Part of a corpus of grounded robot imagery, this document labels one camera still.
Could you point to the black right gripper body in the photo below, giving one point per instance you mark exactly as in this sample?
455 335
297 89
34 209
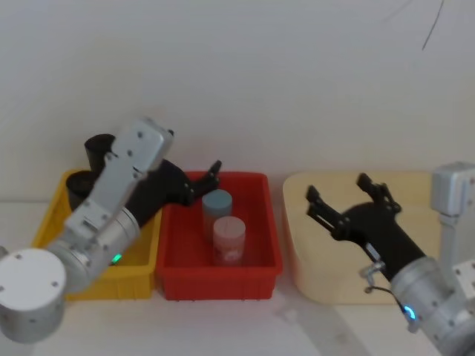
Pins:
382 233

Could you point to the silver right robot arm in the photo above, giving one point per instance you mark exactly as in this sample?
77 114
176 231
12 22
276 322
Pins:
426 293

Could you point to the clear jar pink lid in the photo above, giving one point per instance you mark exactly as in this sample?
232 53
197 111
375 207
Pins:
229 241

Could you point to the clear jar blue lid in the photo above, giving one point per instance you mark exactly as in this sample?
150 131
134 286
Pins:
217 202

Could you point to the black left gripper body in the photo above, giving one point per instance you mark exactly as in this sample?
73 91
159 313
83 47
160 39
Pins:
163 189

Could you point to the yellow plastic bin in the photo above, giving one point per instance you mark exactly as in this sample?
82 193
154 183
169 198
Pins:
122 282

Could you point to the black cylinder cup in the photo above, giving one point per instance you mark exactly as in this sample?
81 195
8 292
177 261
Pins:
78 189
98 148

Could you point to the white table cloth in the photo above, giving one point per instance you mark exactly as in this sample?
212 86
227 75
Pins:
222 330

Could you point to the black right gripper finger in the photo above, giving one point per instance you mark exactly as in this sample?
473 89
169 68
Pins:
324 211
382 194

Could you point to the cream plastic tray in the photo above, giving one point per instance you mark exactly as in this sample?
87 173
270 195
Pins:
326 267

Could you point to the red plastic bin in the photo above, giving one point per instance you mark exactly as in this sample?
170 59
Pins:
185 256

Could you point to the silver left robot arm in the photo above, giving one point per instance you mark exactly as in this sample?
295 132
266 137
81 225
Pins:
111 193

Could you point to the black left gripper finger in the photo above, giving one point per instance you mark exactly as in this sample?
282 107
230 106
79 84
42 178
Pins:
212 171
208 185

